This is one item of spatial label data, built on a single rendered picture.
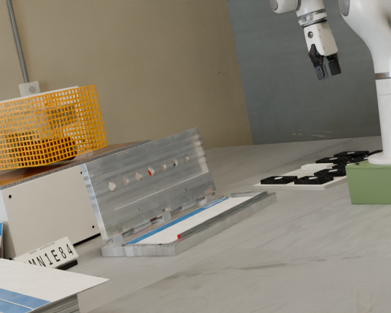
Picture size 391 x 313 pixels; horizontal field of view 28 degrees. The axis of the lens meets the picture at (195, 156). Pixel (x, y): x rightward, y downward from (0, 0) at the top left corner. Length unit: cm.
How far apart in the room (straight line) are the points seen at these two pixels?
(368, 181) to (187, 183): 48
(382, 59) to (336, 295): 70
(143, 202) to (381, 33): 66
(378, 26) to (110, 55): 256
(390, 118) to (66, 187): 78
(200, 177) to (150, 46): 234
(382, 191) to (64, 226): 75
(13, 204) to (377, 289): 90
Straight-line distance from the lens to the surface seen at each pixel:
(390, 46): 175
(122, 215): 178
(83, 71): 401
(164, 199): 190
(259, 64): 466
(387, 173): 174
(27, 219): 183
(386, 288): 122
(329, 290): 124
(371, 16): 173
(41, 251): 171
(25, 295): 122
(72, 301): 117
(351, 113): 431
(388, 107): 177
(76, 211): 194
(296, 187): 209
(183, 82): 443
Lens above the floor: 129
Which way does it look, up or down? 7 degrees down
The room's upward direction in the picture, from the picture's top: 11 degrees counter-clockwise
